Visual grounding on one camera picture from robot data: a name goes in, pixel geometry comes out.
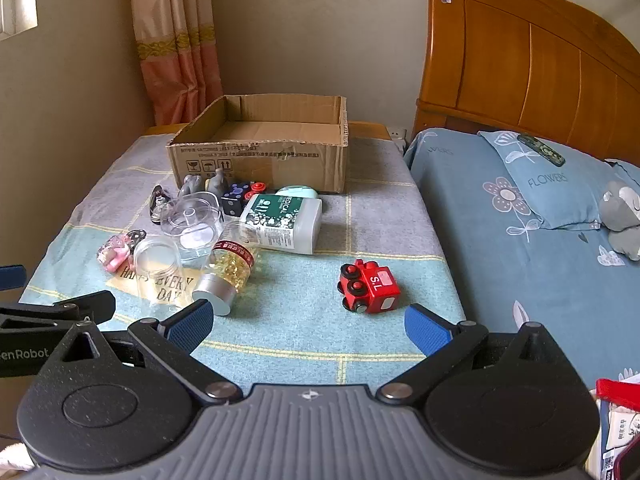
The wooden bed headboard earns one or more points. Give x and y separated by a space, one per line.
525 60

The grey spiky toy figure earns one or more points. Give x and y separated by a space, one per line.
216 182

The white bottle with green label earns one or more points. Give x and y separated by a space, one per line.
280 222

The red toy train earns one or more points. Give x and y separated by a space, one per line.
372 287

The correction tape dispenser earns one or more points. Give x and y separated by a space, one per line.
161 202

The mint green toy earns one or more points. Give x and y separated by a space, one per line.
297 192

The blue floral pillow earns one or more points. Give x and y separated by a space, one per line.
475 240
550 185

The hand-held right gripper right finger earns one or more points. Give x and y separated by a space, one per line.
425 329

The grey plush toy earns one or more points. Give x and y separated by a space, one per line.
620 215

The clear round jar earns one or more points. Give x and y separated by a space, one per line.
157 262

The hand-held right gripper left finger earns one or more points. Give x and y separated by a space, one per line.
187 324

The dark blue red-button toy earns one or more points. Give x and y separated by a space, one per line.
239 191

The checked grey and teal blanket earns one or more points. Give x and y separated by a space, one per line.
310 280

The red plastic item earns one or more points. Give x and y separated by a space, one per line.
617 389

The cardboard box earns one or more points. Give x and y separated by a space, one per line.
260 160

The dark remote control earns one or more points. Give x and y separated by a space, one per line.
542 150

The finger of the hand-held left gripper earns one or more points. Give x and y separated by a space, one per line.
60 310
11 277

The pink and cream curtain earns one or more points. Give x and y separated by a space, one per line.
175 35

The capsule bottle with silver cap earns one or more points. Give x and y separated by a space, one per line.
225 270

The clear plastic container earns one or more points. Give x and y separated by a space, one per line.
192 217

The black die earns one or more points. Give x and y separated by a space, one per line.
231 207

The printed paper packets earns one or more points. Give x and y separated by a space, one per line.
617 435

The white wall socket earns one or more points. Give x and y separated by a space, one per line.
398 134

